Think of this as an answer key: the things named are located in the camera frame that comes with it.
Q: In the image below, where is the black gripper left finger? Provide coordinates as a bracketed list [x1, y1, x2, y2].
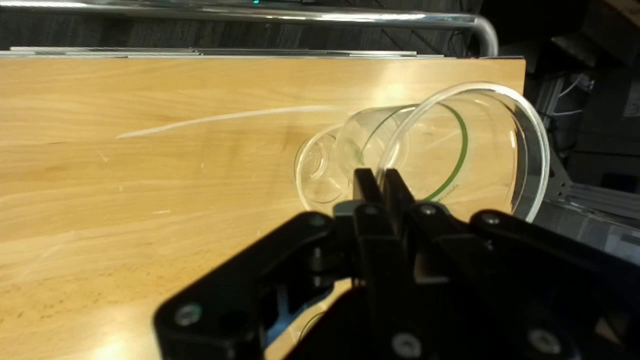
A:
[152, 166, 427, 360]

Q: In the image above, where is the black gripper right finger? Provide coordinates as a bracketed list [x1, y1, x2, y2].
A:
[384, 168, 640, 360]

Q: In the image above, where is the clear plastic cup green line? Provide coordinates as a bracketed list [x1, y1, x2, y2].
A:
[293, 79, 554, 226]

